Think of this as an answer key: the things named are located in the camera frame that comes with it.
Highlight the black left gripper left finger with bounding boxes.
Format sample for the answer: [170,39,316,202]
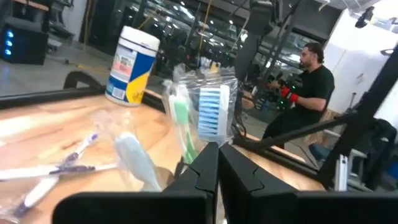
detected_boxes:
[52,141,219,224]

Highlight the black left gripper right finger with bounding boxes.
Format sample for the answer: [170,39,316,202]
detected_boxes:
[218,142,398,224]

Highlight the blue toothbrush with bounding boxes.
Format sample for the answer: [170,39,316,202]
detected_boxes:
[172,63,239,147]
[93,108,165,193]

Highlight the green toothbrush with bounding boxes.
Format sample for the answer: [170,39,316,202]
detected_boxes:
[167,85,200,165]

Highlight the purple toothbrush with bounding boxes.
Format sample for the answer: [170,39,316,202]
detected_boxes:
[0,163,119,182]
[12,131,101,218]

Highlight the person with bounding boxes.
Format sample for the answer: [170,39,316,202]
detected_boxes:
[262,42,336,151]

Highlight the disinfecting wipes canister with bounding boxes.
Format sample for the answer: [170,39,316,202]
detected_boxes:
[104,25,161,108]

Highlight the black box blue lights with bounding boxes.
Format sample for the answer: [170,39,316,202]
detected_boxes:
[0,17,50,66]

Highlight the white metal bracket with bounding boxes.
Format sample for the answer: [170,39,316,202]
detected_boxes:
[333,154,349,192]

